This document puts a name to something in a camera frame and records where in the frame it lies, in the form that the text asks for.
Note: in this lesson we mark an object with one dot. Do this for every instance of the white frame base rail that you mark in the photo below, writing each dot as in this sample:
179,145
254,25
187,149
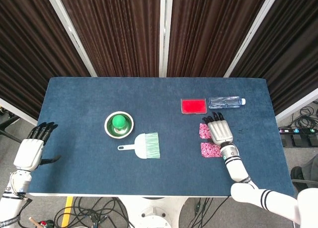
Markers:
17,112
295,105

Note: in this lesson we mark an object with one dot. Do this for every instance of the white brush with green bristles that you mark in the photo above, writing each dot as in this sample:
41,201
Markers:
140,146

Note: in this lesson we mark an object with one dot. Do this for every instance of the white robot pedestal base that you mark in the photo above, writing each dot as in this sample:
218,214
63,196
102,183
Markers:
154,208

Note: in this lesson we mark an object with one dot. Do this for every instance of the stainless steel bowl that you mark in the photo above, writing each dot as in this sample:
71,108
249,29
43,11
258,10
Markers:
125,132

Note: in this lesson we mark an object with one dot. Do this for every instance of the green ball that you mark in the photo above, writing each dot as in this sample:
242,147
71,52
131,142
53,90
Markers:
119,122

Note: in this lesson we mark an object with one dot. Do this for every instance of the brown pleated curtain panel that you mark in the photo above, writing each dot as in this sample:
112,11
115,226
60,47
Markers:
29,51
119,31
206,31
293,44

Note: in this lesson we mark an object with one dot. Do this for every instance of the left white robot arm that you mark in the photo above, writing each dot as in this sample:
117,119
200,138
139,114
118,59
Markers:
12,208

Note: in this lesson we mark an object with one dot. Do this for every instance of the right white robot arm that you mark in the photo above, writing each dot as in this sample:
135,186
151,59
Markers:
236,168

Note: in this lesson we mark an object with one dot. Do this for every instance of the black shoe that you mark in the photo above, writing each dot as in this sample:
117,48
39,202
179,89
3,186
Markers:
296,174

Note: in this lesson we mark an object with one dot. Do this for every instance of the red and green small tool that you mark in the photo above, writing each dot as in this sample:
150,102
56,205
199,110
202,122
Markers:
47,223

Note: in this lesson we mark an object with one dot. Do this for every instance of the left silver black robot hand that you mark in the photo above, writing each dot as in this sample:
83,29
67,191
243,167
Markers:
28,153

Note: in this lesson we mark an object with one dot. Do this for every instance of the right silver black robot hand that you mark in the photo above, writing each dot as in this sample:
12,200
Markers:
221,132

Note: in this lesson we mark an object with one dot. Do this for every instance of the pink patterned cloth square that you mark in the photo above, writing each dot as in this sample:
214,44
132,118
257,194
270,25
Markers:
208,150
204,132

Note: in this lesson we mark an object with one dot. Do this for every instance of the wooden stick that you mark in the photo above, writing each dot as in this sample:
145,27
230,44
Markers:
33,221

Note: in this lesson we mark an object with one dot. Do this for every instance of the white frame post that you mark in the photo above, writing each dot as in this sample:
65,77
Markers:
164,31
251,31
69,30

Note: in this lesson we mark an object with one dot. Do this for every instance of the grey trouser leg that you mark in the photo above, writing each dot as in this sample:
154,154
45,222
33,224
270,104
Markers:
311,167

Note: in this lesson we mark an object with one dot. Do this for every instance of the red ink pad case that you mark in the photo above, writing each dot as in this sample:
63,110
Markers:
193,106

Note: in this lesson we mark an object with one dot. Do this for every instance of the black stand leg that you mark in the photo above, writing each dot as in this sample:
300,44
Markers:
10,121

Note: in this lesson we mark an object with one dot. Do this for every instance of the clear plastic water bottle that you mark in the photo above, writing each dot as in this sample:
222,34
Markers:
223,102

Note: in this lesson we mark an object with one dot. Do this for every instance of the black floor pedal board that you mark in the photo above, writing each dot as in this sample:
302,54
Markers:
298,140

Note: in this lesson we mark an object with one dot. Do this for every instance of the power strip with lit switches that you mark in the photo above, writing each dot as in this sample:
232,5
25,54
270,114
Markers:
295,131

